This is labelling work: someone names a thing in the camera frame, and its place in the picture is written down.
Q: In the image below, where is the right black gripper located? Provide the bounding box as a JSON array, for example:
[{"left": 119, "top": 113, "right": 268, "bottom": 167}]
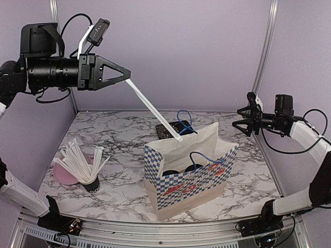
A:
[{"left": 233, "top": 104, "right": 281, "bottom": 136}]

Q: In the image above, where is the white straw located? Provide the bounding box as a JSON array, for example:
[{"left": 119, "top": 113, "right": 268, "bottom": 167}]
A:
[
  {"left": 156, "top": 158, "right": 165, "bottom": 178},
  {"left": 125, "top": 79, "right": 183, "bottom": 142}
]

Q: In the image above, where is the black plastic cup lid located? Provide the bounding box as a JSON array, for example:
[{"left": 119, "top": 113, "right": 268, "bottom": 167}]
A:
[{"left": 185, "top": 164, "right": 203, "bottom": 172}]

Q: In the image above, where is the blue checkered paper bag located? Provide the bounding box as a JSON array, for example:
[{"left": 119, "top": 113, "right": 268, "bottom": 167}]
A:
[{"left": 143, "top": 122, "right": 239, "bottom": 221}]

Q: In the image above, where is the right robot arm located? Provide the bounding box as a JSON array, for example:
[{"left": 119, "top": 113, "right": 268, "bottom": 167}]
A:
[{"left": 232, "top": 92, "right": 330, "bottom": 231}]

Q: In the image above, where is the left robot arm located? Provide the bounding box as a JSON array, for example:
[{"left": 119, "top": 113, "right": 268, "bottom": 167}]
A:
[{"left": 1, "top": 19, "right": 131, "bottom": 115}]

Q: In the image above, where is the black floral square plate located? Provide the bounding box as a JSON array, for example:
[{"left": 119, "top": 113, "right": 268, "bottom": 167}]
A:
[{"left": 155, "top": 120, "right": 193, "bottom": 140}]

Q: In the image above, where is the pink round plate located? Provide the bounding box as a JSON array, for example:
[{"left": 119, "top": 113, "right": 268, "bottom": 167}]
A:
[{"left": 53, "top": 154, "right": 94, "bottom": 186}]

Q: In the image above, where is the black cup holding straws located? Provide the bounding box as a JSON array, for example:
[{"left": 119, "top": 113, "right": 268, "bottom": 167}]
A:
[{"left": 79, "top": 175, "right": 100, "bottom": 194}]

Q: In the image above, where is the left aluminium frame post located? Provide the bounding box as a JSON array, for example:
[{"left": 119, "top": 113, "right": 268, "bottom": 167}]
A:
[{"left": 49, "top": 0, "right": 78, "bottom": 114}]

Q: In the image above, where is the aluminium frame post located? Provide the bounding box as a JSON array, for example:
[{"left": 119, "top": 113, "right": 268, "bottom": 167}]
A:
[
  {"left": 252, "top": 0, "right": 279, "bottom": 95},
  {"left": 49, "top": 0, "right": 78, "bottom": 114}
]

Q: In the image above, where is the right aluminium frame post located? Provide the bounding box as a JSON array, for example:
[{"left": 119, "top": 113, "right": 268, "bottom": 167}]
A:
[{"left": 252, "top": 0, "right": 279, "bottom": 95}]

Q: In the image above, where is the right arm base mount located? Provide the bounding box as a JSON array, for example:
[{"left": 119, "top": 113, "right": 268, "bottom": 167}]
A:
[{"left": 235, "top": 200, "right": 283, "bottom": 237}]

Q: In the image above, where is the aluminium front rail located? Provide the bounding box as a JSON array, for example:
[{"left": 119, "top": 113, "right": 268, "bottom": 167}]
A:
[{"left": 7, "top": 209, "right": 311, "bottom": 247}]

